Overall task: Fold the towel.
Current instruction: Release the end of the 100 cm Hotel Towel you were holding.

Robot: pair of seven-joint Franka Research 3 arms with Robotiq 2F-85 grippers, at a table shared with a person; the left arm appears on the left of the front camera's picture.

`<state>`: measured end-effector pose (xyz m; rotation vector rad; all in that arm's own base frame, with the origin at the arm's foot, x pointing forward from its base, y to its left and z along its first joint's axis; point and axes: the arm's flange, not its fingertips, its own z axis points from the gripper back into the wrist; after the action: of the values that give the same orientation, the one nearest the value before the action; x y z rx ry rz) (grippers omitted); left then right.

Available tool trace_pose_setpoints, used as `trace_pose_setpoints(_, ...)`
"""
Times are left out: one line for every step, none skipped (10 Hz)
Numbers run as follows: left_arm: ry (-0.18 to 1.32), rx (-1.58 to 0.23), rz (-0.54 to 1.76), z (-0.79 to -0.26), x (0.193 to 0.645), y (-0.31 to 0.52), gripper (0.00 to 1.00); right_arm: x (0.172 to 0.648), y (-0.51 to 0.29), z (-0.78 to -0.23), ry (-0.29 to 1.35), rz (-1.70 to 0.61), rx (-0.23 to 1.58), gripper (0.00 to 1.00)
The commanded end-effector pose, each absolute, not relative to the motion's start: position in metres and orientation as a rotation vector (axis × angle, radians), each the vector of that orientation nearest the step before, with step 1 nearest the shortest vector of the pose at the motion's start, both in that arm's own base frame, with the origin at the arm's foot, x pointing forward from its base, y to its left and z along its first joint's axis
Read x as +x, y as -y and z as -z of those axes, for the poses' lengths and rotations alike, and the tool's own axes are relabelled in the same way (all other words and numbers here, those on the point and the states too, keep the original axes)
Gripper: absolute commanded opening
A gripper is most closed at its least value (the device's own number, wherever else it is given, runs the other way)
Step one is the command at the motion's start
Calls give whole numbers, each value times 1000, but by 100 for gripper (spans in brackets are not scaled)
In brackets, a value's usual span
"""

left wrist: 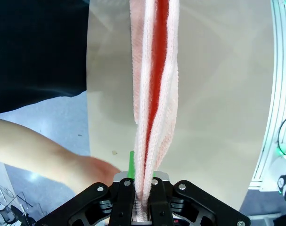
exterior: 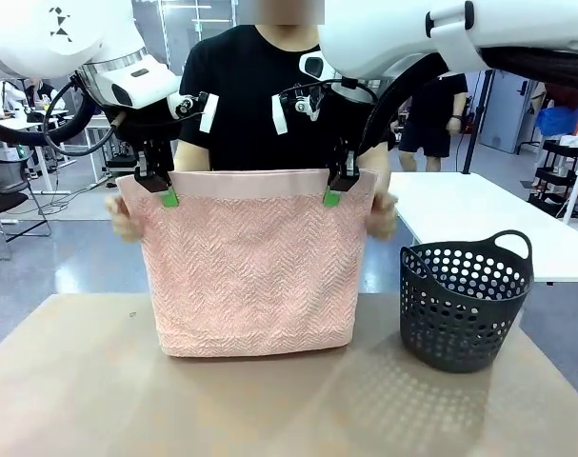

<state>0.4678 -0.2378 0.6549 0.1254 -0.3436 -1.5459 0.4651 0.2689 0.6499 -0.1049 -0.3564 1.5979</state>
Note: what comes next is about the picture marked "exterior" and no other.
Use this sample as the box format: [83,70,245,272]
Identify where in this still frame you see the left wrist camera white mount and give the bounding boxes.
[168,90,221,135]

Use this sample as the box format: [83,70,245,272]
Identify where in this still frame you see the person's left hand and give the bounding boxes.
[366,189,400,242]

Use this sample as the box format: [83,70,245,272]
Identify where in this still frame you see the clothes rack with coats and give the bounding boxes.
[530,81,578,144]

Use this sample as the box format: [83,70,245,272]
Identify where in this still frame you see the person's right forearm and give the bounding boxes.
[172,138,211,173]

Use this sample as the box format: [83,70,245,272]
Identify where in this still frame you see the large white table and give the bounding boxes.
[388,170,578,286]

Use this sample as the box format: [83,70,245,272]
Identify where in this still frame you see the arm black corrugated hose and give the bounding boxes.
[355,46,578,159]
[0,70,126,149]

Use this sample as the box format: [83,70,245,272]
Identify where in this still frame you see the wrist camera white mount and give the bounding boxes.
[270,79,329,136]
[168,90,221,135]

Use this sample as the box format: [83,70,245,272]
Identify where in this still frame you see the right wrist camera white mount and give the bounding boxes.
[270,79,329,136]

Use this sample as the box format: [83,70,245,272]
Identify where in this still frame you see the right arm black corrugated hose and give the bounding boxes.
[355,46,578,159]

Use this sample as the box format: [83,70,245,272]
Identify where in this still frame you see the black utility cart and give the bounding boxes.
[528,137,578,216]

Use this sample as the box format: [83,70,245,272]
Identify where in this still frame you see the person's left forearm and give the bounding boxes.
[359,140,390,201]

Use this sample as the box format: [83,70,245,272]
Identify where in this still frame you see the person's right hand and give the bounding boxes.
[103,192,143,245]

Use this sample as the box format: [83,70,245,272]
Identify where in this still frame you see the seated person in jacket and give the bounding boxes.
[23,78,57,114]

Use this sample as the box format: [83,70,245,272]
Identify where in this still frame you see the pink herringbone towel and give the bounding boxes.
[115,168,381,360]

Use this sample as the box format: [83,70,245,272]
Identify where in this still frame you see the person in black t-shirt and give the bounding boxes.
[177,23,397,173]

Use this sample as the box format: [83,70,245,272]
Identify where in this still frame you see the grey door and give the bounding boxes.
[478,69,545,154]

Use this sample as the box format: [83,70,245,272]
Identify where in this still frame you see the black office chair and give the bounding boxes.
[0,158,52,261]

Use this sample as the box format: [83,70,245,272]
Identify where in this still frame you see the white desk with robots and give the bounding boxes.
[84,112,142,187]

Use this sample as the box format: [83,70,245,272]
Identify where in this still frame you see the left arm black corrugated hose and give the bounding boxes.
[0,70,126,149]

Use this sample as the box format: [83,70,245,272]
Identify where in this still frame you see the standing man in black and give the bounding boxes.
[396,70,469,173]

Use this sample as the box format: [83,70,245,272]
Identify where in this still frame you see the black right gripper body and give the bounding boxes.
[323,96,373,145]

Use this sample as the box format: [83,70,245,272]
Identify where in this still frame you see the blue bag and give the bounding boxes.
[537,105,578,143]

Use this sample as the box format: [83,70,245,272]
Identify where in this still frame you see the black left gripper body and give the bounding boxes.
[118,101,181,145]

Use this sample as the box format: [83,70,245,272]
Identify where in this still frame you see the black tripod stand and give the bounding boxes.
[461,70,490,175]

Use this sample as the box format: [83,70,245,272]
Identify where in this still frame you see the dark grey perforated basket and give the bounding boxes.
[399,229,535,374]

